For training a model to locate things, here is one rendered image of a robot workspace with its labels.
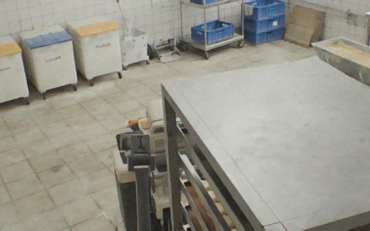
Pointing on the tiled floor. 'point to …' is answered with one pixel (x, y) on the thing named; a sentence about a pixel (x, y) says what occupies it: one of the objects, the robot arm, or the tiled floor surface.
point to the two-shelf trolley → (205, 27)
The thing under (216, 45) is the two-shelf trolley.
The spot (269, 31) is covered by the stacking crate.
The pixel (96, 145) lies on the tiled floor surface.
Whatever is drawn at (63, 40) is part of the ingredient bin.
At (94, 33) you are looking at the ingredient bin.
